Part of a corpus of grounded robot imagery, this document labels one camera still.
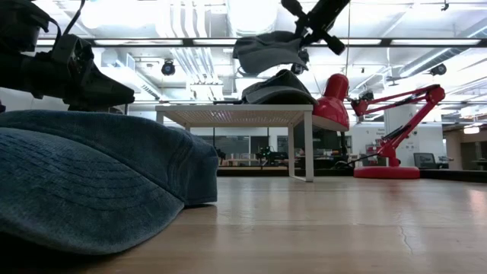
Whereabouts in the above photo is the black background robot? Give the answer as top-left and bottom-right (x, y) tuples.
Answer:
(254, 145), (289, 168)

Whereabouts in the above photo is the faded blue-grey cap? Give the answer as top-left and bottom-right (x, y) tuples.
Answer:
(240, 68), (319, 106)
(232, 30), (310, 75)
(0, 109), (221, 256)

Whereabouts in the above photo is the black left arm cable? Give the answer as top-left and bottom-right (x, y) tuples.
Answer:
(62, 0), (87, 37)

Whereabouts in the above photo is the black ceiling spotlight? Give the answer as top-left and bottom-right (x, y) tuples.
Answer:
(290, 48), (310, 75)
(161, 59), (177, 77)
(429, 62), (448, 77)

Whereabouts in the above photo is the white perforated metal shelf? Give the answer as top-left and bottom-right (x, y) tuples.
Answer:
(154, 104), (315, 183)

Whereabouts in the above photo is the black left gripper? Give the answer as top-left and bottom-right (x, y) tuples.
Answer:
(0, 53), (136, 112)

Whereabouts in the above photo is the dark computer monitor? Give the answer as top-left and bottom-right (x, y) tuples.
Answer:
(413, 152), (438, 170)

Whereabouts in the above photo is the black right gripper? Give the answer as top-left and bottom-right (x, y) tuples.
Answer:
(280, 0), (351, 56)

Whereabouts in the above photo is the red desk lamp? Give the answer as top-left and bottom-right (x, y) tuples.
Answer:
(311, 72), (447, 180)

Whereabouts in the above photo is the black lamp cable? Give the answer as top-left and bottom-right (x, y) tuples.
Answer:
(333, 151), (381, 169)

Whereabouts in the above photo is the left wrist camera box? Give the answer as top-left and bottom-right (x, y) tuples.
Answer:
(50, 33), (95, 69)

